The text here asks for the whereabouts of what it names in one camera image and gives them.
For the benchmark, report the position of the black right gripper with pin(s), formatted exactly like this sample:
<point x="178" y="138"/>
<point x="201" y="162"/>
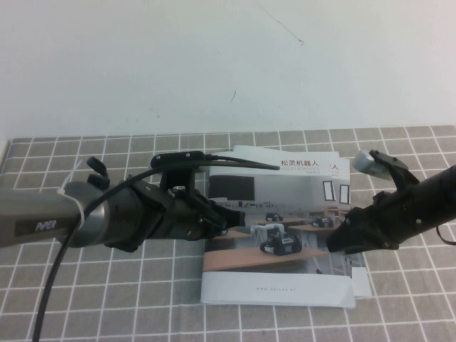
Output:
<point x="381" y="224"/>

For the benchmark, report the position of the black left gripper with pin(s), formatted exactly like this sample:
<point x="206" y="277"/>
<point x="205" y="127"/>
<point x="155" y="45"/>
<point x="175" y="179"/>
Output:
<point x="189" y="221"/>

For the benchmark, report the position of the AgileX brochure with cover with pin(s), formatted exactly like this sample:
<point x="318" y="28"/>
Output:
<point x="278" y="256"/>

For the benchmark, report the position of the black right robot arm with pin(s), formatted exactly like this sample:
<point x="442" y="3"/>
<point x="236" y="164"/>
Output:
<point x="434" y="199"/>

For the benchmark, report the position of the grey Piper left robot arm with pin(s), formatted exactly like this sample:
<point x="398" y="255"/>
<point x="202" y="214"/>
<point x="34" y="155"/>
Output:
<point x="46" y="221"/>

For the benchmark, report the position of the AgileX brochure lowest in stack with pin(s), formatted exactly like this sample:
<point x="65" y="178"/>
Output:
<point x="361" y="281"/>

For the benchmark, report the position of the grey white-checked tablecloth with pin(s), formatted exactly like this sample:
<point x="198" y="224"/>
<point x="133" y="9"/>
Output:
<point x="124" y="303"/>

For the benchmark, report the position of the white zip tie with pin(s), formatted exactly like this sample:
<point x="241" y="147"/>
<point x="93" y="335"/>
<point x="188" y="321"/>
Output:
<point x="79" y="213"/>

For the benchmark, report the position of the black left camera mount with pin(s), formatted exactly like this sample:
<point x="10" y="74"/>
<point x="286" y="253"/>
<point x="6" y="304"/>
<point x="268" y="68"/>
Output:
<point x="176" y="181"/>

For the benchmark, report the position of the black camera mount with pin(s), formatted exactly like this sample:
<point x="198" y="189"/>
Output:
<point x="395" y="171"/>
<point x="176" y="181"/>

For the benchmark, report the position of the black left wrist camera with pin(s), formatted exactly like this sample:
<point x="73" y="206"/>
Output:
<point x="178" y="158"/>

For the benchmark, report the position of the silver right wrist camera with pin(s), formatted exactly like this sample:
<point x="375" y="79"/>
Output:
<point x="370" y="164"/>

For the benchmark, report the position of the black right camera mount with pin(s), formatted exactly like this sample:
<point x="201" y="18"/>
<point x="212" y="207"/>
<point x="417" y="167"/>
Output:
<point x="395" y="171"/>

